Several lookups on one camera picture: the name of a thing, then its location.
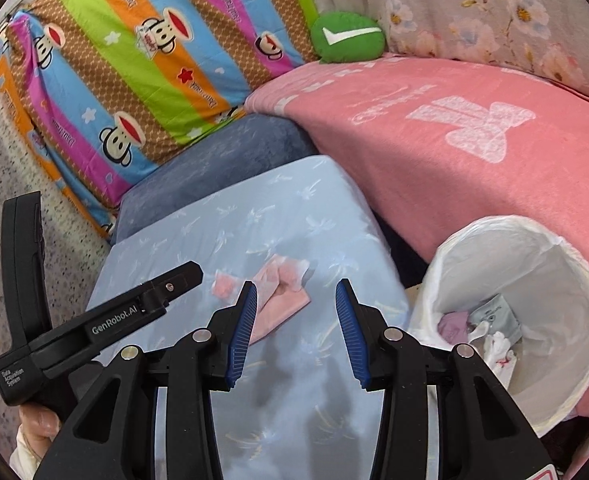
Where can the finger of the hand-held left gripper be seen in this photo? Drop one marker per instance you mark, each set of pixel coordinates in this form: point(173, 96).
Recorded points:
point(109, 322)

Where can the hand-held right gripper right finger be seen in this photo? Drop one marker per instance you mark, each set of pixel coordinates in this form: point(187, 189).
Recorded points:
point(352, 335)

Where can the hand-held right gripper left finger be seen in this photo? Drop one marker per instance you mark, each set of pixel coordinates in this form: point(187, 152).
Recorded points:
point(242, 330)

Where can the white lined bin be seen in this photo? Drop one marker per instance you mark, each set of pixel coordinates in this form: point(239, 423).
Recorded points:
point(549, 285)

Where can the person's left hand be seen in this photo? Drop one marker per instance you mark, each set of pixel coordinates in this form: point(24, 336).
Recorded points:
point(37, 420)

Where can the small pink cloth piece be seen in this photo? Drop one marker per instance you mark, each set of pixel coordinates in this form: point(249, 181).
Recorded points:
point(227, 287)

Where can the light blue pillow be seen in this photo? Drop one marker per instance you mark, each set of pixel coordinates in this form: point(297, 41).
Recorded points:
point(274, 200)

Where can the grey packet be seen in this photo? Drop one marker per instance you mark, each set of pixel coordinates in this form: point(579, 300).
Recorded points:
point(494, 315)

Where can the white cloth with red marks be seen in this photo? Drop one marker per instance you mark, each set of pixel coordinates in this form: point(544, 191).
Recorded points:
point(494, 355)

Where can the blue-grey cushion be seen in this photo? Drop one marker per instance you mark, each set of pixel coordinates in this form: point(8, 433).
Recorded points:
point(214, 160)

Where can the pink blanket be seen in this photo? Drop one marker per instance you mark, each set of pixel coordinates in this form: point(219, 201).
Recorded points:
point(474, 185)

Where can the green round check mark cushion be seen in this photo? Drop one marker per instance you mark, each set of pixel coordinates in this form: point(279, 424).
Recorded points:
point(344, 50)

